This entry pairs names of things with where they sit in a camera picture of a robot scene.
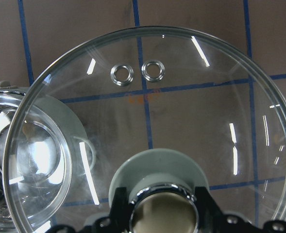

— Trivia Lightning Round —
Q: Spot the pale green cooking pot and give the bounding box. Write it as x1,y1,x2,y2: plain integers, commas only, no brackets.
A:
0,81,96,233

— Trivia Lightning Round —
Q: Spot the glass pot lid with knob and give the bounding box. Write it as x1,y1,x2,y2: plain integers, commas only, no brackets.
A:
5,27,286,233

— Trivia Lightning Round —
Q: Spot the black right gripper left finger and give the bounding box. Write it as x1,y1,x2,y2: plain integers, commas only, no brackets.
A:
108,187,135,233

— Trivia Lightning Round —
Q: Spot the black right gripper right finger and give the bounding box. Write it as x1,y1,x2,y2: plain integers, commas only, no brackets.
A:
195,186,224,233

